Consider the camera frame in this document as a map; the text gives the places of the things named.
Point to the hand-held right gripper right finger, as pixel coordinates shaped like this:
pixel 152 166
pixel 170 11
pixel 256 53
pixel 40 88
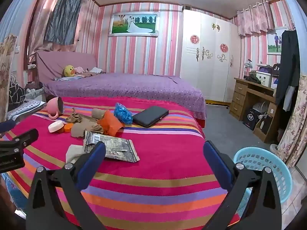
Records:
pixel 217 165

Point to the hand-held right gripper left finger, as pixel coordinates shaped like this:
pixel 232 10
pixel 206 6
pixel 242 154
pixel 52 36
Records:
pixel 92 163

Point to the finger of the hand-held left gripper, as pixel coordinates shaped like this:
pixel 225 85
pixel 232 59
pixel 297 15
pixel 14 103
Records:
pixel 24 137
pixel 7 125

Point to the beige paper tissue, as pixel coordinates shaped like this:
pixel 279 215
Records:
pixel 73 153

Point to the silver snack packet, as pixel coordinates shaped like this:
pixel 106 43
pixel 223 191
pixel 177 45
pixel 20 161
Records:
pixel 112 146

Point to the white round lid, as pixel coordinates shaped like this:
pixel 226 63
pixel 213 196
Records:
pixel 55 126

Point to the brown stocking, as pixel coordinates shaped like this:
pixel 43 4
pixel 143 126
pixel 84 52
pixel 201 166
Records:
pixel 81 125

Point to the small orange piece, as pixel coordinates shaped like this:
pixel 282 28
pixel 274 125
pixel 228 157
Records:
pixel 68 128

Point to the orange carrot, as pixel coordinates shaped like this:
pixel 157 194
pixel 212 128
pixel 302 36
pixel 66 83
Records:
pixel 110 124

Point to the blue plastic laundry basket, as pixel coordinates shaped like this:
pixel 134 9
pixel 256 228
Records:
pixel 263 172

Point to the blue plastic bag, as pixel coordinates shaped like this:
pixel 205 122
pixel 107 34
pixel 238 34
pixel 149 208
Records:
pixel 122 115

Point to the white dotted board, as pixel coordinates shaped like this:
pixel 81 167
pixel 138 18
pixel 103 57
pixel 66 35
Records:
pixel 26 107

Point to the black patterned bag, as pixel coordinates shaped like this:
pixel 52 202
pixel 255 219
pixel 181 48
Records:
pixel 15 94

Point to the pink mug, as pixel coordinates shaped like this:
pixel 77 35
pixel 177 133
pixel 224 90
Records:
pixel 55 107

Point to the floral cloth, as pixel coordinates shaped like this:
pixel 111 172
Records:
pixel 6 76

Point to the black printed box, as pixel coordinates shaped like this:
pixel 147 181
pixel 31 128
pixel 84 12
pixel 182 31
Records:
pixel 251 118

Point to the white floor bowl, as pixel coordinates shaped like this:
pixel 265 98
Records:
pixel 273 147

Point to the red striped blanket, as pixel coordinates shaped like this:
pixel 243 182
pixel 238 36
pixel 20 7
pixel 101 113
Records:
pixel 156 172

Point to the white fan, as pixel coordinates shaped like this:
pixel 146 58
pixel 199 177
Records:
pixel 260 107

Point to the black zip case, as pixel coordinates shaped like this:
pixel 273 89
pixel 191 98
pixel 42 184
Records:
pixel 150 116

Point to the wooden desk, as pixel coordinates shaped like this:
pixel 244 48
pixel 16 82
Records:
pixel 239 93

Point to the pink covered headboard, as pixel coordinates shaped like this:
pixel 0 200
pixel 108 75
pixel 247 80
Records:
pixel 52 62

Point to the yellow duck plush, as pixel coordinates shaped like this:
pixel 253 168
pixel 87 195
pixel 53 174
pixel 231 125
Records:
pixel 69 71

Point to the purple dotted bedspread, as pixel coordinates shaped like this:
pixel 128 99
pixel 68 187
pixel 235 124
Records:
pixel 132 86

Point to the floral curtain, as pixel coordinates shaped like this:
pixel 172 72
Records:
pixel 293 122

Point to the pink plush toy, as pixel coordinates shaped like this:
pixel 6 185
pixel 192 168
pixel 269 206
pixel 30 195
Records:
pixel 80 70

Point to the white wardrobe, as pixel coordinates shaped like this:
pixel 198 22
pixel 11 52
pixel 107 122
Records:
pixel 208 76

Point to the white cloth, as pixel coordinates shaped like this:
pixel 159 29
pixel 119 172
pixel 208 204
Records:
pixel 96 70

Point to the dark green clothing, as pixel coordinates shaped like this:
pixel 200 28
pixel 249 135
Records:
pixel 254 79

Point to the white storage box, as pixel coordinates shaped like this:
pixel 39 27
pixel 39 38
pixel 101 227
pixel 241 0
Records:
pixel 263 78

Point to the desk lamp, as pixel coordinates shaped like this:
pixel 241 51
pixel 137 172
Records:
pixel 247 66

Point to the purple bag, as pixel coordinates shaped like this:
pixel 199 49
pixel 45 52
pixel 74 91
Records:
pixel 265 69

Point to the black cap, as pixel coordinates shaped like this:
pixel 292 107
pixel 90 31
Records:
pixel 275 69

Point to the red round paper decoration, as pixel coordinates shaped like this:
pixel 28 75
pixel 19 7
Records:
pixel 193 39
pixel 223 48

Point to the dark hanging garment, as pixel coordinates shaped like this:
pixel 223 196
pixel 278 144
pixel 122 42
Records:
pixel 287 69

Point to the grey curtain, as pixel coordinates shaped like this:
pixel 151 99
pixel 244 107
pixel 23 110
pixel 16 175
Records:
pixel 63 14

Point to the small framed photo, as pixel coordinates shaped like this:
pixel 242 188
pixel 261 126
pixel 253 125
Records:
pixel 273 43

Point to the framed wedding photo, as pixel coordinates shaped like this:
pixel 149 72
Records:
pixel 133 24

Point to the pink valance curtain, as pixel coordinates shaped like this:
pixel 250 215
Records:
pixel 256 16

